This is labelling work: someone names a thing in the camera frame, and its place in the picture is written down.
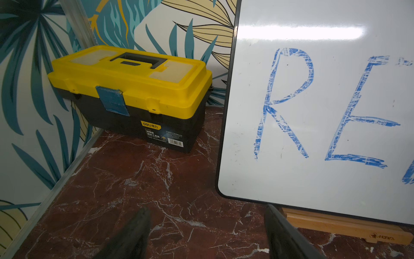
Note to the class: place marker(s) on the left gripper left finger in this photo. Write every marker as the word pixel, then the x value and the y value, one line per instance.
pixel 130 242

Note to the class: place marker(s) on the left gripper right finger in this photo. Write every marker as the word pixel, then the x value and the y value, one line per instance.
pixel 286 242

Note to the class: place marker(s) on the whiteboard with RED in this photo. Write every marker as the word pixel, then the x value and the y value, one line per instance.
pixel 319 112

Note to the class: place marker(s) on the yellow black toolbox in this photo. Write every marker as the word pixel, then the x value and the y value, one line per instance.
pixel 154 97

